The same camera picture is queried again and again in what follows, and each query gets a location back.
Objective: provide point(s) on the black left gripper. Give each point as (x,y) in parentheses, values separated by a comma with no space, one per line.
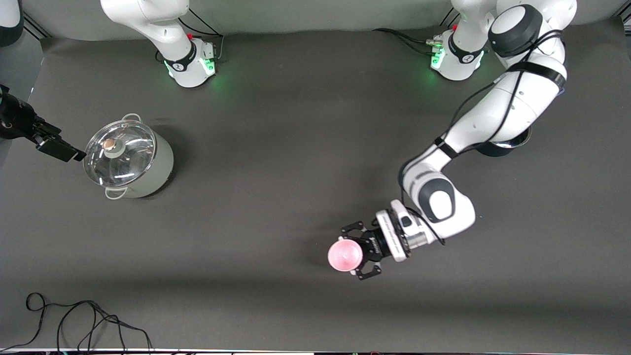
(373,248)

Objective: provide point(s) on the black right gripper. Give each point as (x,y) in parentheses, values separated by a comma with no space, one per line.
(19,120)

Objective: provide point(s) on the pink plastic cup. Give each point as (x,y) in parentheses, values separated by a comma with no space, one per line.
(345,254)

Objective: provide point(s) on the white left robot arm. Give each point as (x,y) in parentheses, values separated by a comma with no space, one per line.
(508,108)

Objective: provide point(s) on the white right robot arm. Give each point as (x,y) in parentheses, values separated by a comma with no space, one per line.
(162,29)

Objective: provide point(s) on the glass pot lid brass knob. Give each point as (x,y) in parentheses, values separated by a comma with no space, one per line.
(123,158)

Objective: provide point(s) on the pale green cooking pot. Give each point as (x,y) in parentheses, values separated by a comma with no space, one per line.
(157,167)

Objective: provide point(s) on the dark grey table mat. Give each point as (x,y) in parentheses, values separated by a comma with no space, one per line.
(246,197)

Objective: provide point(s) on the dark blue saucepan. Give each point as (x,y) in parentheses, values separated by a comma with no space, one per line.
(495,150)

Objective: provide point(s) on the glass lid blue knob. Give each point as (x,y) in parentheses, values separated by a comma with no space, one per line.
(517,143)

